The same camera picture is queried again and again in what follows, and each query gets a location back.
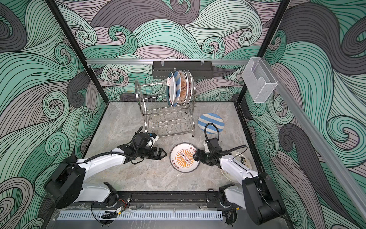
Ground steel two-tier dish rack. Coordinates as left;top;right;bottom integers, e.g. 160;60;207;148
134;80;196;137

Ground blue cream striped plate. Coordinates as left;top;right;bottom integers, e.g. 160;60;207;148
173;71;181;107

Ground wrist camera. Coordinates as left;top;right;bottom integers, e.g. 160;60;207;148
140;133;159;148
204;140;210;153

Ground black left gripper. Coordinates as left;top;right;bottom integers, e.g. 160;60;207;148
138;147;168;160

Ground sunburst plate red green rim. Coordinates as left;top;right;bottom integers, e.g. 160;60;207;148
170;143;200;173

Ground white slotted cable duct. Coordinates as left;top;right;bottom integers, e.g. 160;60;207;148
57;210;224;221

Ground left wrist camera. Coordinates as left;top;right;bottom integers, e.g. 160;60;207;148
140;133;159;148

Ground clear acrylic wall holder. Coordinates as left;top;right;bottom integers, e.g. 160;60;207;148
242;57;278;103

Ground white plate red characters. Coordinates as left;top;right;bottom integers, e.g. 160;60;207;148
189;71;196;103

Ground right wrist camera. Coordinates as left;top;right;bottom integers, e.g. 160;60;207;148
204;140;210;153

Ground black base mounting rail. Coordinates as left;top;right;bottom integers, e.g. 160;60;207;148
72;186;284;210

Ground white plate teal red rim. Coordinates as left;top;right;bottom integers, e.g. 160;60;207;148
166;73;176;107

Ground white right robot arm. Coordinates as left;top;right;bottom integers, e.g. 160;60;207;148
193;138;286;225

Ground black wall-mounted tray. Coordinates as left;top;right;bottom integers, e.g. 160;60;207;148
152;61;214;80

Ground cream plate small drawings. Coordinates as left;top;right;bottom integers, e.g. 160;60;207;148
220;151;258;184

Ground blue white striped plate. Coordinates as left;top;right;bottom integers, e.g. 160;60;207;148
197;113;225;133

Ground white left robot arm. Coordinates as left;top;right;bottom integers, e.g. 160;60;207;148
44;144;167;209

